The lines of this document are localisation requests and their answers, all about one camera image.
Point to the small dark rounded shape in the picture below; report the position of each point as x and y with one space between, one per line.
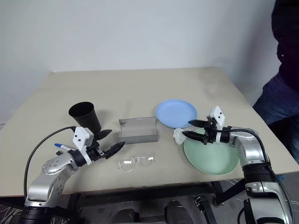
126 217

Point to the black plastic cup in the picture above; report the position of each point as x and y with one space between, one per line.
86 116

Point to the blue plate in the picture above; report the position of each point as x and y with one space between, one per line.
175 112

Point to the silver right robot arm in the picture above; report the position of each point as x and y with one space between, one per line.
254 151

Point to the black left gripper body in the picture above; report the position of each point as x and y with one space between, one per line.
94 154

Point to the grey glasses case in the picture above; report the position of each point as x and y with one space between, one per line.
137 138

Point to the clear-framed glasses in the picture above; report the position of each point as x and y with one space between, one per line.
136 159

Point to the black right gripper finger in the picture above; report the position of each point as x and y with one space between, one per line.
197 123
194 136

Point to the black metal table frame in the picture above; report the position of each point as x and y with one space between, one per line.
140 194

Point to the white tissue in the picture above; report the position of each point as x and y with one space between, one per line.
179 137

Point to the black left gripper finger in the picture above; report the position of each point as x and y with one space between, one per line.
114 149
104 134

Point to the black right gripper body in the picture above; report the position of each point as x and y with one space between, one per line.
210 136

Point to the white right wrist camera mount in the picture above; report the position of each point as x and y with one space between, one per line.
218 114

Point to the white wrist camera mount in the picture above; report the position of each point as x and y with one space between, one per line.
218 114
80 136

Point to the green plate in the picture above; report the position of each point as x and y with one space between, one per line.
210 158

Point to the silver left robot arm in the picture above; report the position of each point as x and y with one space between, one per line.
56 163

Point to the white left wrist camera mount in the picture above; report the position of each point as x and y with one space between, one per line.
80 136

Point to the person in dark clothes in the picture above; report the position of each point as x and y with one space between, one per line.
287 46

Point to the large dark rounded shape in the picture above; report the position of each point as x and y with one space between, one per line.
180 213

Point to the blue-capped white marker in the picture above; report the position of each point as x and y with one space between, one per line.
61 146

